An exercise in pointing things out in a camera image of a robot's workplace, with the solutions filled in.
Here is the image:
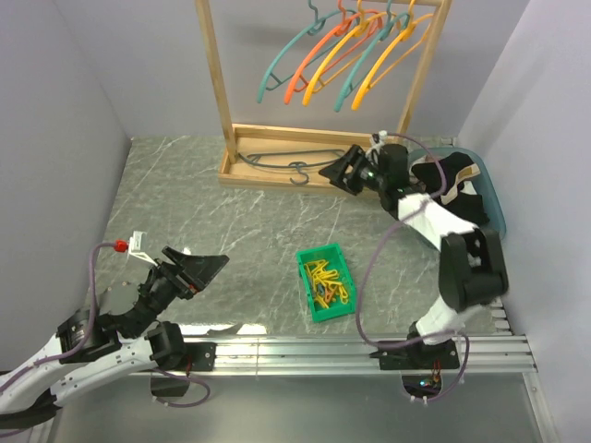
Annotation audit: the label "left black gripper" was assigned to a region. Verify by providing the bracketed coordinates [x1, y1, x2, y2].
[129, 245, 230, 339]

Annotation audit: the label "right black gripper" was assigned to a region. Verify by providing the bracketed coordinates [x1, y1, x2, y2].
[318, 146, 387, 198]

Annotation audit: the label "teal hanger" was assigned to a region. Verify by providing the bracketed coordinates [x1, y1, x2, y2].
[257, 1, 355, 103]
[237, 149, 345, 186]
[332, 0, 412, 114]

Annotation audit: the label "orange clothes hanger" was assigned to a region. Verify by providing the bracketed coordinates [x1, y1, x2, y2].
[283, 1, 372, 106]

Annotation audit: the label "black underwear back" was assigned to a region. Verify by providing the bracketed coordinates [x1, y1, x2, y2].
[410, 152, 481, 205]

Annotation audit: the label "black underwear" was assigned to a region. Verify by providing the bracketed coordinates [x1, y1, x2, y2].
[410, 152, 481, 205]
[446, 193, 489, 226]

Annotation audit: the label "black underwear front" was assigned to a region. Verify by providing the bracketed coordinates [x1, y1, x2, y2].
[446, 193, 489, 226]

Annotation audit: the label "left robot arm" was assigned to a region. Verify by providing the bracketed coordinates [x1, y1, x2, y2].
[1, 246, 229, 437]

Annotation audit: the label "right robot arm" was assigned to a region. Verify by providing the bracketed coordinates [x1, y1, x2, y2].
[319, 144, 509, 370]

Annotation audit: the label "yellow hanger left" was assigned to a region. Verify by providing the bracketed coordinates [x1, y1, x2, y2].
[302, 1, 387, 106]

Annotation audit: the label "yellow hanger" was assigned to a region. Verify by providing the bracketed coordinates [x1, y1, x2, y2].
[351, 1, 434, 111]
[302, 1, 387, 106]

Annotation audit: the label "yellow hanger right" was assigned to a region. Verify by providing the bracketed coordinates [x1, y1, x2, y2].
[351, 1, 434, 111]

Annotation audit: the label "wooden clothes rack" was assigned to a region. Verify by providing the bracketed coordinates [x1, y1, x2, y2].
[195, 1, 452, 193]

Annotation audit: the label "yellow clothespins in bin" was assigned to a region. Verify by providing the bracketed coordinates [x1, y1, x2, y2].
[304, 259, 350, 310]

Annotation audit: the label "green plastic bin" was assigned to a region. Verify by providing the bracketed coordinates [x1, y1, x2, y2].
[296, 244, 356, 323]

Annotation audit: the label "teal laundry basket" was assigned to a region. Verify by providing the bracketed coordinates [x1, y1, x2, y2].
[401, 147, 506, 250]

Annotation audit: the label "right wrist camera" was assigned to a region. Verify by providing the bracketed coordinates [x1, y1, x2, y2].
[366, 130, 388, 162]

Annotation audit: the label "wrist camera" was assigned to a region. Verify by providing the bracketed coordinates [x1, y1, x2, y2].
[113, 231, 155, 266]
[366, 130, 388, 162]

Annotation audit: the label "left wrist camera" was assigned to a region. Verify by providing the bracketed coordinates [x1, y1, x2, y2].
[113, 231, 155, 266]

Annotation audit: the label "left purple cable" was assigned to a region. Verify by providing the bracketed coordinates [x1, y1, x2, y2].
[0, 242, 211, 437]

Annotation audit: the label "aluminium mounting rail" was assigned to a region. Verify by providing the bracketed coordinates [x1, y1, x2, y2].
[27, 334, 562, 443]

